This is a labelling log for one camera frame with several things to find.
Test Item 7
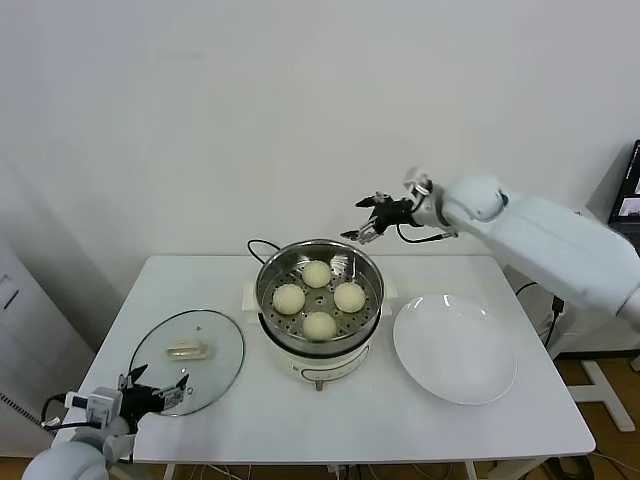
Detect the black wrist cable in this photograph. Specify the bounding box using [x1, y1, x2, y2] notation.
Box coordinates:
[42, 393, 71, 431]
[394, 222, 460, 246]

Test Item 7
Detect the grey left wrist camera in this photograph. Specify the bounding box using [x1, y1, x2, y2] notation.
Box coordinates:
[64, 387, 124, 429]

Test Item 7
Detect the glass pot lid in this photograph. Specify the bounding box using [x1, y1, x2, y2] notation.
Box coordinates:
[130, 308, 246, 417]

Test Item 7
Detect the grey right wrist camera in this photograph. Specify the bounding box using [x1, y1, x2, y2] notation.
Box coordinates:
[402, 167, 435, 199]

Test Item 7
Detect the white round plate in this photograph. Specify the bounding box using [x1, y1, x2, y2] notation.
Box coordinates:
[392, 293, 518, 406]

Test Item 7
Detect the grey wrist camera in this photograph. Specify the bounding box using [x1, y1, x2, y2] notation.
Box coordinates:
[402, 167, 435, 199]
[64, 387, 124, 429]

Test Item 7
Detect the black pot power cord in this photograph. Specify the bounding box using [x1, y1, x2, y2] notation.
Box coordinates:
[245, 238, 282, 266]

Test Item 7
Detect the stainless steel steamer basket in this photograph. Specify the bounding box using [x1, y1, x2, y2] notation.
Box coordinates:
[253, 239, 385, 354]

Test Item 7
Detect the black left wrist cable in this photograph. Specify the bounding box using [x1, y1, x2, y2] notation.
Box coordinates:
[42, 393, 71, 431]

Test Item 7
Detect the white steamed baozi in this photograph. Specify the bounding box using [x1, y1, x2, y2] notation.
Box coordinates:
[272, 283, 307, 316]
[332, 281, 366, 312]
[302, 259, 332, 290]
[302, 310, 338, 342]

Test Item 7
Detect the black laptop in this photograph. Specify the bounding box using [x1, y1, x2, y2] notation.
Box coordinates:
[608, 139, 640, 231]

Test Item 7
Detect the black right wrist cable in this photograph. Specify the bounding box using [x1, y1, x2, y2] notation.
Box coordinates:
[394, 222, 460, 246]

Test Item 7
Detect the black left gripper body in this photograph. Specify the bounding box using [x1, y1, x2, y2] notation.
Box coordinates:
[119, 384, 166, 419]

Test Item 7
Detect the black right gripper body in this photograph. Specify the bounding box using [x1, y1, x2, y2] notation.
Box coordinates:
[372, 197, 416, 234]

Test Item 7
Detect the white electric cooking pot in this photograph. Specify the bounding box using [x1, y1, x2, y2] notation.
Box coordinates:
[241, 272, 400, 394]

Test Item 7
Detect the white side desk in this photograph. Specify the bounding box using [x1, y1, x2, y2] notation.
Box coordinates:
[502, 192, 640, 434]

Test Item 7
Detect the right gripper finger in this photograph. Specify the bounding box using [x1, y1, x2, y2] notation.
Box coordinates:
[339, 219, 381, 245]
[354, 191, 391, 209]

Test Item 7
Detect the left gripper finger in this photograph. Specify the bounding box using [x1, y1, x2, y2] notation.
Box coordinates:
[117, 363, 150, 392]
[159, 373, 194, 414]

